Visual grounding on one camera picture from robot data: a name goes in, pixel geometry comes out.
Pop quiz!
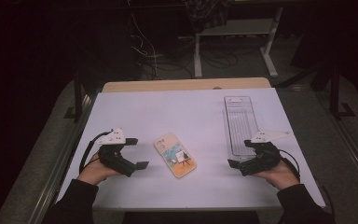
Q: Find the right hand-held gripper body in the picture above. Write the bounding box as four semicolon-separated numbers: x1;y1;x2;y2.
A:
239;130;291;177

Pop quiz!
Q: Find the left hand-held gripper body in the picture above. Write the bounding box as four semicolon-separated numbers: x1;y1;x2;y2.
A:
95;128;137;177

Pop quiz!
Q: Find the clear plastic tray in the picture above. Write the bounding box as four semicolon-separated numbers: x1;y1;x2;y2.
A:
223;95;260;161

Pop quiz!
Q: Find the person's right hand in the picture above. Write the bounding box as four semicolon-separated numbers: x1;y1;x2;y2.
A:
251;160;300;190

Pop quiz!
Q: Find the person's left hand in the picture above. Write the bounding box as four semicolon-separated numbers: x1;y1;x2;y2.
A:
76;152;122;186

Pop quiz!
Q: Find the white table cover board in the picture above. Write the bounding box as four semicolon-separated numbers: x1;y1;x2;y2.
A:
54;87;326;210

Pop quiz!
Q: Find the black metal stand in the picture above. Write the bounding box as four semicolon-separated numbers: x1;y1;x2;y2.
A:
329;62;355;120
63;69;85;120

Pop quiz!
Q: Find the dark plaid cloth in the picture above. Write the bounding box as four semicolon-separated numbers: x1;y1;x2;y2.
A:
183;0;234;34

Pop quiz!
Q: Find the right hand-held gripper cable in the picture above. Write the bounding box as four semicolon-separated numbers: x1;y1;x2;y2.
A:
278;148;337;224

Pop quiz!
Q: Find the metal floor rail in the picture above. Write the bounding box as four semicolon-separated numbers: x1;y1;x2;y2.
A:
27;92;97;224
332;118;358;200

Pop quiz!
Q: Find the bundle of floor cables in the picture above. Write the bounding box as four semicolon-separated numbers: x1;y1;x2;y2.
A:
127;6;262;80

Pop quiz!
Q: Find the white metal desk frame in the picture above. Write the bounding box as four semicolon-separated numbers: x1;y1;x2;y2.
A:
178;7;283;78

